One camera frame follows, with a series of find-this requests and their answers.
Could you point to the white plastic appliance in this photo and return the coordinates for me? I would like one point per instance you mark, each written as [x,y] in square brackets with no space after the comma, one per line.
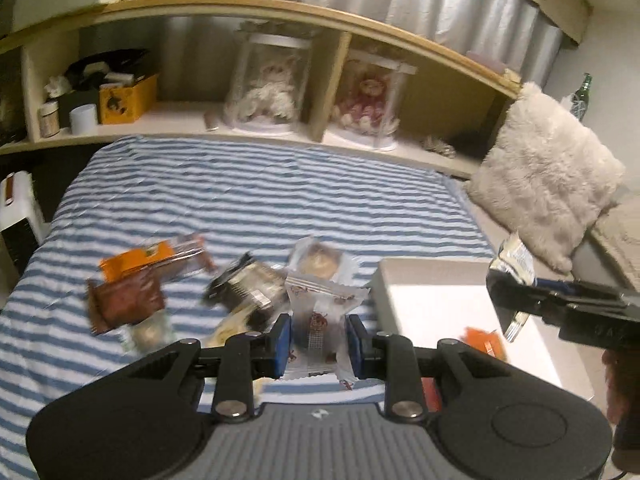
[17,210]

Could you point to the yellow cardboard box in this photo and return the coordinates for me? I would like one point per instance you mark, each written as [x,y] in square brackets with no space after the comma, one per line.
[127,102]

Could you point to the brown snack packet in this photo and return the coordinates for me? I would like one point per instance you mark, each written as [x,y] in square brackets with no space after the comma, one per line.
[125,305]

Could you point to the white-edged clear pastry packet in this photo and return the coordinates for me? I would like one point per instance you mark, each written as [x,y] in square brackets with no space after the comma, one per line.
[320,260]

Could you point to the clear packet round pastry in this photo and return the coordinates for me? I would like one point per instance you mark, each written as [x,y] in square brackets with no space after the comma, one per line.
[150,334]

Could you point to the white blue foil snack packet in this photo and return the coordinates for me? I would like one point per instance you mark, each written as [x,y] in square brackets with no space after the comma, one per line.
[515,255]

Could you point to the beige cushion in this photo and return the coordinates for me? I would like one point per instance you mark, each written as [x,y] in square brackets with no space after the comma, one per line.
[622,240]

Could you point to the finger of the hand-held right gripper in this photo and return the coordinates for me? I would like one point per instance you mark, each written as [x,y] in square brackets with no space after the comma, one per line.
[510,297]
[552,286]

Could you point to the wooden headboard shelf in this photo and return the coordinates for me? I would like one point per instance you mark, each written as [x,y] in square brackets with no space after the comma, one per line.
[200,7]

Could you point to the pink doll in clear case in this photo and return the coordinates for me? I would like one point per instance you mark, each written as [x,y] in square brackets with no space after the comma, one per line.
[370,100]

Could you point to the white doll in clear case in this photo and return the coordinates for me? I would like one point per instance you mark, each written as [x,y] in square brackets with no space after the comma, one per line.
[267,85]

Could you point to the orange snack packet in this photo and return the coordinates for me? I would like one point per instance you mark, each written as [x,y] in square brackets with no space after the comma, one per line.
[482,342]

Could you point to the orange-label clear snack packet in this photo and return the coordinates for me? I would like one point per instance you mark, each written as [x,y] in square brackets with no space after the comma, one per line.
[135,260]

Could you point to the red snack packet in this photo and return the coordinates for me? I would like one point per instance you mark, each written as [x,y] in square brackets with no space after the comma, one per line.
[431,395]

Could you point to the yellowish pastry packet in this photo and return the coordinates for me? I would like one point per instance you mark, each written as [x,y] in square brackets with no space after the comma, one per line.
[230,327]

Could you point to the white storage box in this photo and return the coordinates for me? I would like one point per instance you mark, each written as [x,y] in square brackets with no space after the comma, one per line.
[440,300]

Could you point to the small clear jar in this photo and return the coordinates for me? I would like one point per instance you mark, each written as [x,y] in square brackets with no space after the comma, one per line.
[49,120]

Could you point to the black bag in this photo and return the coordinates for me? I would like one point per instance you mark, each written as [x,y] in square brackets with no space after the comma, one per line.
[110,62]

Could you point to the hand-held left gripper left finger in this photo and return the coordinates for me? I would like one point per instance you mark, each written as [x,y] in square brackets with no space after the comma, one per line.
[281,345]

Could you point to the white cylindrical cup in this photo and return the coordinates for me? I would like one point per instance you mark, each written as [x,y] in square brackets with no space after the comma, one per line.
[83,120]

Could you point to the blue white striped bed sheet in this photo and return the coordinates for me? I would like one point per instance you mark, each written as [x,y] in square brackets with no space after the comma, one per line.
[250,195]

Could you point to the crumpled white tissue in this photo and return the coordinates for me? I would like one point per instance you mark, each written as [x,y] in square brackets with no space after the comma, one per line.
[57,86]

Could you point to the fluffy cream pillow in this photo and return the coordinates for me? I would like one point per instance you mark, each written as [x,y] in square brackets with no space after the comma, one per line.
[545,175]

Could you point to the clear packet brown-cupped pastry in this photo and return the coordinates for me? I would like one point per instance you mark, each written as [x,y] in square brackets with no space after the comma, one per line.
[250,285]

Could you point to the green glass bottle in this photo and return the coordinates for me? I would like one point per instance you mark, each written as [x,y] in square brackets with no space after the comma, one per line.
[582,95]

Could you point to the dark grey box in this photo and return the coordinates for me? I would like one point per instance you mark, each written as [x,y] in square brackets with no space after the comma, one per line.
[77,97]

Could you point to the white red-print snack packet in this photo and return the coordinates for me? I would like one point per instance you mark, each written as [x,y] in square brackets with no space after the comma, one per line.
[317,310]

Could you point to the person's right hand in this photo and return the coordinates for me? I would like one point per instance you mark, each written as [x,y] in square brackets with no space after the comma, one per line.
[622,385]

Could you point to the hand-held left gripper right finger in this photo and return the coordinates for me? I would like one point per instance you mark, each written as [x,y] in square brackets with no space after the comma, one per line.
[356,347]

